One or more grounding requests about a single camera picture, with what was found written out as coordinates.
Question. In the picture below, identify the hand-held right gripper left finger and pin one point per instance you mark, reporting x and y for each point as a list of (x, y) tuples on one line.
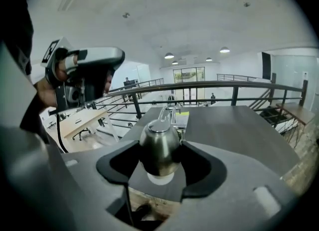
[(87, 175)]

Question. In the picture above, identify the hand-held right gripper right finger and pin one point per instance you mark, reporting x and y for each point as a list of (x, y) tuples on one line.
[(236, 182)]

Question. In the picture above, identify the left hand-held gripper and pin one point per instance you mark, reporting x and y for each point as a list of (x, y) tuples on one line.
[(104, 55)]

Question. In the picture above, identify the small metal device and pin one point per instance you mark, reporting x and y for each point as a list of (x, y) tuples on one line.
[(159, 147)]

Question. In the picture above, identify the person's left forearm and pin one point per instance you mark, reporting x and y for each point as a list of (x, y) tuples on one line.
[(45, 92)]

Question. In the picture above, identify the black dome pendant lamp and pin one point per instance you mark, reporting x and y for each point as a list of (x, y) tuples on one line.
[(169, 55), (209, 59), (224, 50), (175, 63)]

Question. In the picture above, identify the person's left hand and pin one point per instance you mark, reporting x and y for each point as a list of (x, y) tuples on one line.
[(65, 65)]

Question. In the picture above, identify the black computer monitor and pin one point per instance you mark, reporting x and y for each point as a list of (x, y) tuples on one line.
[(130, 83)]

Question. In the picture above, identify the black office chair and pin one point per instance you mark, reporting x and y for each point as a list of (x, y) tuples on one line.
[(81, 134)]

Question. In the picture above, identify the round ceiling detector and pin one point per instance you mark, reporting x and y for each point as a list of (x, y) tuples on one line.
[(247, 4), (126, 15)]

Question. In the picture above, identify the dark grey table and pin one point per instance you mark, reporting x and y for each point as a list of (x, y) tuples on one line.
[(236, 135)]

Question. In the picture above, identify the black metal railing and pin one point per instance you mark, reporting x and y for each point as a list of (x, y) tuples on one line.
[(149, 82), (224, 76)]

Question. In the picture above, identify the small black framed item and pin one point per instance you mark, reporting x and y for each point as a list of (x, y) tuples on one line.
[(78, 120)]

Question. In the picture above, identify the black staircase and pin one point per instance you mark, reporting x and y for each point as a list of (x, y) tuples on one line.
[(271, 115)]

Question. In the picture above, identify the glass entrance doors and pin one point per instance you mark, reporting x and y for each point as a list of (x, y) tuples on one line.
[(189, 75)]

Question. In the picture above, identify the person's dark shirt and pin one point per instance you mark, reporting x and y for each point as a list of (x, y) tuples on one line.
[(17, 38)]

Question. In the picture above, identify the small brown side table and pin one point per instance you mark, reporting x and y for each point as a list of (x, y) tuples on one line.
[(299, 114)]

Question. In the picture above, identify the curved black handrail railing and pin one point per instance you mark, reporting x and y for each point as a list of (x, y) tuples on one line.
[(211, 82)]

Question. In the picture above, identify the tall black doorway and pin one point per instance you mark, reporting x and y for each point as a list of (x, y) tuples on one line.
[(266, 65)]

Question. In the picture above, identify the white wall-mounted box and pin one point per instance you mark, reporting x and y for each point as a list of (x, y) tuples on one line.
[(305, 75)]

